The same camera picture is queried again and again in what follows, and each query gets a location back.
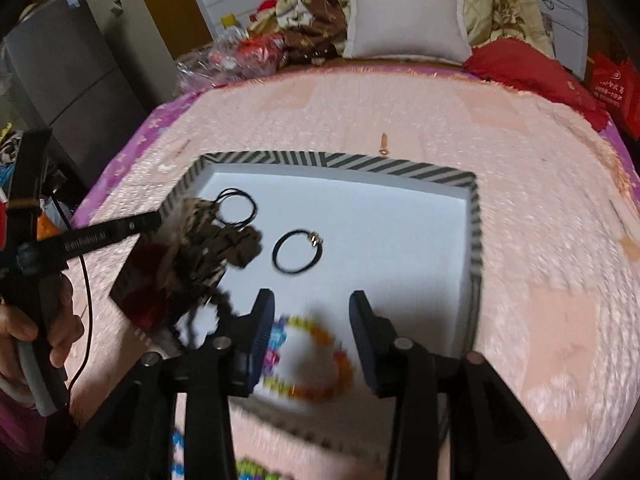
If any dark beaded bracelet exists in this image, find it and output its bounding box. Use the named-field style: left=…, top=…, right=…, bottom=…
left=172, top=287, right=241, bottom=351

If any clear plastic bag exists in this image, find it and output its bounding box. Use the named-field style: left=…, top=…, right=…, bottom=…
left=175, top=35, right=286, bottom=93

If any grey cabinet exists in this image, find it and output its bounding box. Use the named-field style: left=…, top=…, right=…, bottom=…
left=2, top=0, right=146, bottom=176

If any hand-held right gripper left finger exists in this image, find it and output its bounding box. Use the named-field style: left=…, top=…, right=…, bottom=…
left=55, top=287, right=277, bottom=480

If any striped box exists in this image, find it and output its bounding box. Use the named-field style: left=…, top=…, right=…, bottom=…
left=132, top=151, right=483, bottom=463

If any person's left hand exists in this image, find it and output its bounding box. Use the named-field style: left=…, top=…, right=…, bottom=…
left=0, top=275, right=86, bottom=386

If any dark red cloth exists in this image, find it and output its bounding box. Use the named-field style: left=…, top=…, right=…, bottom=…
left=110, top=241, right=173, bottom=328

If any red cushion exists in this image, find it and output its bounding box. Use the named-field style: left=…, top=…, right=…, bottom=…
left=462, top=39, right=612, bottom=131

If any black hair tie gold clasp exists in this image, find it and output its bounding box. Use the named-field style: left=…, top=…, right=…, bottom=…
left=272, top=229, right=325, bottom=276

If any colourful bead bracelet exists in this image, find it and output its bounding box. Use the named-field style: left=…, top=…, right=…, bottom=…
left=257, top=314, right=357, bottom=402
left=170, top=430, right=283, bottom=480

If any red shopping bag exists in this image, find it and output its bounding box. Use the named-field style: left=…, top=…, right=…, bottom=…
left=587, top=50, right=640, bottom=133

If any person's left forearm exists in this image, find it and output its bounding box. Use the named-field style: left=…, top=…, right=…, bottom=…
left=0, top=385, right=61, bottom=480

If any leopard print scrunchie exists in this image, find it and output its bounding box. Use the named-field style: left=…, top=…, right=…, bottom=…
left=160, top=197, right=265, bottom=311

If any black cable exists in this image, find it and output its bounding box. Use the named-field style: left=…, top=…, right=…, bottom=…
left=47, top=195, right=93, bottom=396

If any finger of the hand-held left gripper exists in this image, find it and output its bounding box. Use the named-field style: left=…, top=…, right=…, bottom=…
left=17, top=211, right=162, bottom=275

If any thin black hair tie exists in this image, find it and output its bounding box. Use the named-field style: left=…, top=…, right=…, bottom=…
left=216, top=187, right=259, bottom=226

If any pink quilted blanket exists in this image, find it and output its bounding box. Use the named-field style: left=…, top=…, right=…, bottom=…
left=65, top=62, right=640, bottom=480

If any white pillow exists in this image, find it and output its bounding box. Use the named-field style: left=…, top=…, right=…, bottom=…
left=342, top=0, right=473, bottom=63

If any wooden door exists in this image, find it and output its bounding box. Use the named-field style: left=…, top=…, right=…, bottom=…
left=115, top=0, right=216, bottom=61

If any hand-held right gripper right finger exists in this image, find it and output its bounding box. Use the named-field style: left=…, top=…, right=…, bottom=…
left=348, top=290, right=571, bottom=480

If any red plush toy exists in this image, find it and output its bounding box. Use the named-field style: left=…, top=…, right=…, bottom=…
left=250, top=0, right=281, bottom=36

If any pile of clothes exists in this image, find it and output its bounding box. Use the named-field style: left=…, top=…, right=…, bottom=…
left=0, top=120, right=26, bottom=201

